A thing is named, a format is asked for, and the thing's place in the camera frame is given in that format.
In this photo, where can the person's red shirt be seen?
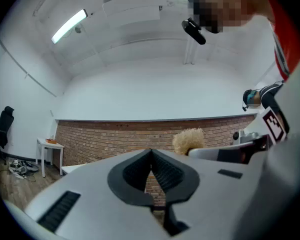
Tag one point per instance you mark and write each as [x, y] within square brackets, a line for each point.
[287, 34]

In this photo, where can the small white side table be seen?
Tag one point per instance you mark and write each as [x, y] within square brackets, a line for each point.
[48, 146]

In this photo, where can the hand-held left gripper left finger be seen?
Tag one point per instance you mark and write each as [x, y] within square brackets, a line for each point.
[95, 204]

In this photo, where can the person's head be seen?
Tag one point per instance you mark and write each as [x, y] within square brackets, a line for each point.
[230, 4]

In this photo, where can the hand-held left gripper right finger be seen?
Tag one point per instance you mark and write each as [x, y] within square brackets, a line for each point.
[215, 199]

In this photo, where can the black head-mounted camera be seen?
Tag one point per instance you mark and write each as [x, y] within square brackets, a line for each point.
[193, 31]

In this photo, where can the white ceiling pipes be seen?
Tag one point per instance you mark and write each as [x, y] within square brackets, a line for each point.
[190, 51]

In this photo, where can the white ceiling air conditioner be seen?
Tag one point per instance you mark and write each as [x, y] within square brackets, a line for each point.
[132, 1]

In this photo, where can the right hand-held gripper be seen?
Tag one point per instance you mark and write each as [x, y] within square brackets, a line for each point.
[272, 124]

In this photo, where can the long ceiling light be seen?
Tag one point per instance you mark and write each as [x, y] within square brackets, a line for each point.
[68, 26]

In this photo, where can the black office chair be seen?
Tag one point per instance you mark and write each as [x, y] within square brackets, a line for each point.
[2, 129]

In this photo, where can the orange box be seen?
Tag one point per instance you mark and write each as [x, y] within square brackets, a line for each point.
[51, 141]

